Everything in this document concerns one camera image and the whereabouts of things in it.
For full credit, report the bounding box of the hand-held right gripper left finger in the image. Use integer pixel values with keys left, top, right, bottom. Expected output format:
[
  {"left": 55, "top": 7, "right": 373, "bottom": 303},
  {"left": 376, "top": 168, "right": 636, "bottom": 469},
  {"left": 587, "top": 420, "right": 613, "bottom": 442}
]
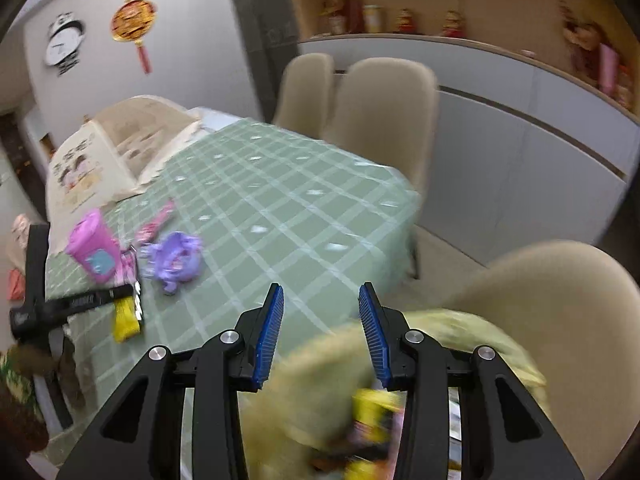
[{"left": 56, "top": 282, "right": 285, "bottom": 480}]

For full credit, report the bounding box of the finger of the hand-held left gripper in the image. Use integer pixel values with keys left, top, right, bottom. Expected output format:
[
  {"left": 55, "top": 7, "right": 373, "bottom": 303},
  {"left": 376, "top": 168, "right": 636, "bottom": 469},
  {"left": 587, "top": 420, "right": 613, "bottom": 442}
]
[{"left": 45, "top": 282, "right": 142, "bottom": 317}]

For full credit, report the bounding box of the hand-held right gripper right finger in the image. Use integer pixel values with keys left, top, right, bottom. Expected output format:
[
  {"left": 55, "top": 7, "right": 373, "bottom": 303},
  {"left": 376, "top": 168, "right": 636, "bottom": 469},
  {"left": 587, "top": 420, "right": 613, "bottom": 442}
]
[{"left": 358, "top": 282, "right": 586, "bottom": 480}]

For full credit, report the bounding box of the beige bag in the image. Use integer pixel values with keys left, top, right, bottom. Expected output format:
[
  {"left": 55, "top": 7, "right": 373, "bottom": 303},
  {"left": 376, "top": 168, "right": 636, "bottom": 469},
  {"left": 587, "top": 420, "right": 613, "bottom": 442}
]
[{"left": 240, "top": 309, "right": 548, "bottom": 480}]

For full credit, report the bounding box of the pink lidded cup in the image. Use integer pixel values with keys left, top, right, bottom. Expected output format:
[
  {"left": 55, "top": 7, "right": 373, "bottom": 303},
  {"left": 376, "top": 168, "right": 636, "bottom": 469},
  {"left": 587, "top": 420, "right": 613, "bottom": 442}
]
[{"left": 67, "top": 209, "right": 123, "bottom": 283}]

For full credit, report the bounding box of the yellow black packet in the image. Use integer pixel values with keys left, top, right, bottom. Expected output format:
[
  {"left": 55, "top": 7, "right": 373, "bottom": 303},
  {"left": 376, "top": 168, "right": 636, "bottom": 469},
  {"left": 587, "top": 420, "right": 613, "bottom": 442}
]
[{"left": 350, "top": 389, "right": 407, "bottom": 428}]

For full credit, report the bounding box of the pink white pack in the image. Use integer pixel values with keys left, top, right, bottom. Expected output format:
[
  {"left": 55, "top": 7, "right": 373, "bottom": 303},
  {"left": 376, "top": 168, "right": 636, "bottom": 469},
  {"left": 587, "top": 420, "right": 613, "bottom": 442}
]
[{"left": 11, "top": 212, "right": 32, "bottom": 251}]

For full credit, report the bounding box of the purple plastic toy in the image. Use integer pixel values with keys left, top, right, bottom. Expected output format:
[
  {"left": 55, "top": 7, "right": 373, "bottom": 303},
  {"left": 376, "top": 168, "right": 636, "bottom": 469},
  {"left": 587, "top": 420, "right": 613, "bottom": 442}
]
[{"left": 140, "top": 231, "right": 205, "bottom": 295}]

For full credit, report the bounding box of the pink toy stick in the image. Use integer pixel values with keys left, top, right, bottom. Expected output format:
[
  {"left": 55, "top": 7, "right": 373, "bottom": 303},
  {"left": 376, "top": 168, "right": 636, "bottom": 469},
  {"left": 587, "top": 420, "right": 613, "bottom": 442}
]
[{"left": 134, "top": 199, "right": 177, "bottom": 248}]

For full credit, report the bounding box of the cream cartoon print tote bag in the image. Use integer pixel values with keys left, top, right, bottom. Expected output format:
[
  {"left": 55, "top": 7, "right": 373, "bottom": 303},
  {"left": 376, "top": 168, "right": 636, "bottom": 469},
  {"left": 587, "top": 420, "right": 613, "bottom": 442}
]
[{"left": 47, "top": 95, "right": 203, "bottom": 211}]

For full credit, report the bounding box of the green checkered tablecloth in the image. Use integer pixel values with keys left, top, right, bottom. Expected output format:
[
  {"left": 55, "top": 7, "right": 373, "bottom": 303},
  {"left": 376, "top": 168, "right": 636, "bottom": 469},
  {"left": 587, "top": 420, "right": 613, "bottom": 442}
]
[{"left": 45, "top": 117, "right": 421, "bottom": 426}]

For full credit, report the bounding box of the beige chair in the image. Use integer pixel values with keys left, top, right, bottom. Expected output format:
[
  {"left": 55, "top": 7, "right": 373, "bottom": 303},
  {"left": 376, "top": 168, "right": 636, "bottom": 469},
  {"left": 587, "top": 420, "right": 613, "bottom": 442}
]
[
  {"left": 325, "top": 57, "right": 441, "bottom": 281},
  {"left": 272, "top": 52, "right": 336, "bottom": 138},
  {"left": 445, "top": 240, "right": 640, "bottom": 480}
]

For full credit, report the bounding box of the white sideboard cabinet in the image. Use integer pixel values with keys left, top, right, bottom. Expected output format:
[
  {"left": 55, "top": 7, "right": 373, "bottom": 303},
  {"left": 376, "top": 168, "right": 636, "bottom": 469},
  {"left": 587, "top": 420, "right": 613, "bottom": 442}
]
[{"left": 297, "top": 34, "right": 640, "bottom": 268}]

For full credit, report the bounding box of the red gold hanging ornament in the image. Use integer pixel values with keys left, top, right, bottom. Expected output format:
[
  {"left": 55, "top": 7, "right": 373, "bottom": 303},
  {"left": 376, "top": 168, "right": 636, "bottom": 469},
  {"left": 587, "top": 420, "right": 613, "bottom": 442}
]
[{"left": 110, "top": 0, "right": 158, "bottom": 75}]

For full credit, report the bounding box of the small red figurine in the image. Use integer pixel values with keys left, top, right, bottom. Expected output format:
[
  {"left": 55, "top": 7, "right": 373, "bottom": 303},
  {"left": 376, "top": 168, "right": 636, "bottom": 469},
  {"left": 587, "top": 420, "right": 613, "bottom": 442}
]
[
  {"left": 392, "top": 8, "right": 416, "bottom": 35},
  {"left": 440, "top": 10, "right": 466, "bottom": 38}
]

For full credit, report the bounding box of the printed paper cup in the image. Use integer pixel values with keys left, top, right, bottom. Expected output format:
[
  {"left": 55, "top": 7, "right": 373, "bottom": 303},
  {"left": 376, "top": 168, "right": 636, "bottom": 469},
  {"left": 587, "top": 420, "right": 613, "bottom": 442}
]
[{"left": 362, "top": 4, "right": 386, "bottom": 35}]

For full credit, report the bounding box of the red box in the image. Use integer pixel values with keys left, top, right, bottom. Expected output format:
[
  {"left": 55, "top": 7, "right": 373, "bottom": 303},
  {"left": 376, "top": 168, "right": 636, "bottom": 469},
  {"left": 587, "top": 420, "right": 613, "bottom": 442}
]
[{"left": 345, "top": 0, "right": 364, "bottom": 35}]

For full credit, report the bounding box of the golden figurine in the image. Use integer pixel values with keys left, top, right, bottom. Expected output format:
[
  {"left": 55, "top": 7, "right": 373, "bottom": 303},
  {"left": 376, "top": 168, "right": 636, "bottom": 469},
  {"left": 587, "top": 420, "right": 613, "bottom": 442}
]
[{"left": 322, "top": 0, "right": 347, "bottom": 35}]

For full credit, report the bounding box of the brown doll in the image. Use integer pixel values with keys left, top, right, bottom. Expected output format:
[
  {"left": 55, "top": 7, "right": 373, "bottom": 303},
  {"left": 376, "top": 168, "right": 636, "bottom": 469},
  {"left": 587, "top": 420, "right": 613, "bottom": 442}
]
[{"left": 560, "top": 2, "right": 618, "bottom": 91}]

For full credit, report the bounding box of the pink white toy keychain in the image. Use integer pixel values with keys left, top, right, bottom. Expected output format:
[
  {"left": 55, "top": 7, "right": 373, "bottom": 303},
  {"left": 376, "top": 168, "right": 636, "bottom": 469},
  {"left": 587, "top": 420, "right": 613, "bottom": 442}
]
[{"left": 117, "top": 247, "right": 140, "bottom": 286}]

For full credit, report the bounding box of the panda wall clock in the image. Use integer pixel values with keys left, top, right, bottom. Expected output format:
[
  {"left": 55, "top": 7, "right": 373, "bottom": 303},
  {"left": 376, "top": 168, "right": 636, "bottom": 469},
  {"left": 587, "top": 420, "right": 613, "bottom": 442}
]
[{"left": 44, "top": 12, "right": 86, "bottom": 76}]

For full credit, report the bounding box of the wooden wall shelf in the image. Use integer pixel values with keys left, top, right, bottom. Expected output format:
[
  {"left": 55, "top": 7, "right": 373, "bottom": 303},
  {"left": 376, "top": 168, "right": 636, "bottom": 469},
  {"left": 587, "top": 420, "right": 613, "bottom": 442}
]
[{"left": 287, "top": 0, "right": 640, "bottom": 121}]

